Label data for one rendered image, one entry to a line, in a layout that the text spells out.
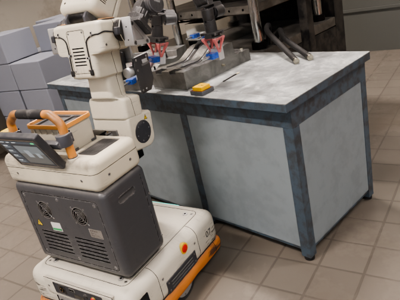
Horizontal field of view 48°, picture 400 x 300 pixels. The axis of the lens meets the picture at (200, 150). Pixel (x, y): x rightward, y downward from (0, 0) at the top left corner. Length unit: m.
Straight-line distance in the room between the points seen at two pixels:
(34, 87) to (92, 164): 2.61
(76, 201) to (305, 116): 0.98
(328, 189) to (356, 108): 0.43
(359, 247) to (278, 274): 0.40
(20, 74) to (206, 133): 2.39
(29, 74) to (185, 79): 2.19
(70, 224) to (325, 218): 1.15
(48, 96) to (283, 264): 2.63
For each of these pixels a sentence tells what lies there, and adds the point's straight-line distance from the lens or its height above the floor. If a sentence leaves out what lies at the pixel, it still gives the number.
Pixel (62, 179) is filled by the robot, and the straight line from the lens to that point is 1.76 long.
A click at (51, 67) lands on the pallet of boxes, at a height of 0.78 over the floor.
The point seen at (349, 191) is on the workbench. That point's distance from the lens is 2.37.
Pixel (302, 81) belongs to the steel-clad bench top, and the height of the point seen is 0.80.
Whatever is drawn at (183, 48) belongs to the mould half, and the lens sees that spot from 2.77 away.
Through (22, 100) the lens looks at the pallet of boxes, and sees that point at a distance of 4.39.
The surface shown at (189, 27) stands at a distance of 3.27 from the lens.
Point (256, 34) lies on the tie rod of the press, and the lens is 2.81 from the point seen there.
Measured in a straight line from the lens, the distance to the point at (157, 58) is 2.30.
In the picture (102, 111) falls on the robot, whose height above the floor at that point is 0.85.
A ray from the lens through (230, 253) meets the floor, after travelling 2.32.
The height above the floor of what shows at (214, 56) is 0.94.
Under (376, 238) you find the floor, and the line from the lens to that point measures 2.32.
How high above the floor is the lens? 1.38
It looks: 23 degrees down
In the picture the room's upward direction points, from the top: 13 degrees counter-clockwise
